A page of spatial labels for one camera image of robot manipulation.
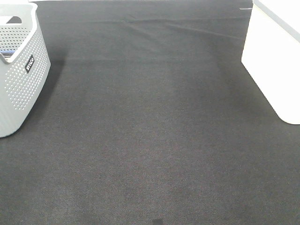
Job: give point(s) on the black fabric table mat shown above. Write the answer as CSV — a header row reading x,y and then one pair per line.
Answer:
x,y
148,117

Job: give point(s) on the grey perforated plastic basket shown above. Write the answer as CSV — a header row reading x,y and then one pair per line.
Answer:
x,y
22,76

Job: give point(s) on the white plastic bin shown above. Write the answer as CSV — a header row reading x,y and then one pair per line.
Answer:
x,y
271,55

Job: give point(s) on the blue item inside basket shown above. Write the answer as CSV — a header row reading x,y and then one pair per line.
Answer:
x,y
7,53

